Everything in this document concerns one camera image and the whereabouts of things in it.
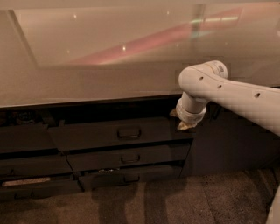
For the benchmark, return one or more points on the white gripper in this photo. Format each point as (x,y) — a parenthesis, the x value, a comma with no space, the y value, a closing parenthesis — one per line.
(189,115)

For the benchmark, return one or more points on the dark drawer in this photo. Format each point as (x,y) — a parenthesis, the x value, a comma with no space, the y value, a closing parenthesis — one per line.
(34,166)
(127,157)
(39,190)
(91,135)
(31,137)
(129,176)

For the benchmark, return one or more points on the dark right cabinet door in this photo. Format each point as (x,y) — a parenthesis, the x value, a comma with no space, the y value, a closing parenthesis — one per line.
(227,142)

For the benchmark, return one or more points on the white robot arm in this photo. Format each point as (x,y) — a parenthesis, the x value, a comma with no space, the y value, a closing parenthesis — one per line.
(209,83)

